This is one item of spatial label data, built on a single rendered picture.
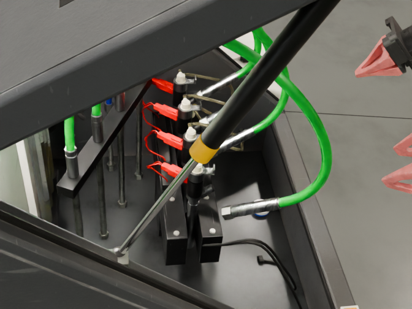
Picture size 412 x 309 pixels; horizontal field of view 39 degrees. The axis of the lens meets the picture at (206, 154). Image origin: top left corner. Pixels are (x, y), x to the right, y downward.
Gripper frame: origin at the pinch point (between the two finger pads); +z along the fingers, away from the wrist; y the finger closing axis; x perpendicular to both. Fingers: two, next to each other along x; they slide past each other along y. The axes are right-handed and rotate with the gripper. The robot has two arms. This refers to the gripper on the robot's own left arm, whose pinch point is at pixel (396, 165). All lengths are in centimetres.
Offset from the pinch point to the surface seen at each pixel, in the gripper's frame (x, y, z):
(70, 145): -22.5, 8.0, 40.2
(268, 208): 1.6, 3.2, 21.3
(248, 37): 4, -57, 63
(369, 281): 113, -54, 96
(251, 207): 0.6, 3.6, 23.9
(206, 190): 0.6, -1.3, 37.9
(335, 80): 98, -166, 147
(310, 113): -9.5, -1.7, 7.0
